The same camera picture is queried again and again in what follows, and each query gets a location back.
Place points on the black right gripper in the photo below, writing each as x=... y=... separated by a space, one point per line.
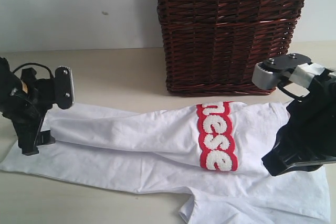
x=307 y=142

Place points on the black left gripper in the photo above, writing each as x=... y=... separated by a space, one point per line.
x=28 y=107

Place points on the white t-shirt with red logo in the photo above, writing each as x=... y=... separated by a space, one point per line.
x=211 y=151

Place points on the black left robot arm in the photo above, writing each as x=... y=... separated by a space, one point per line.
x=27 y=73

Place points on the dark brown wicker basket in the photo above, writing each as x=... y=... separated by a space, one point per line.
x=212 y=46

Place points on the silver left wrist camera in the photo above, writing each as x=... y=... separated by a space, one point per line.
x=64 y=92

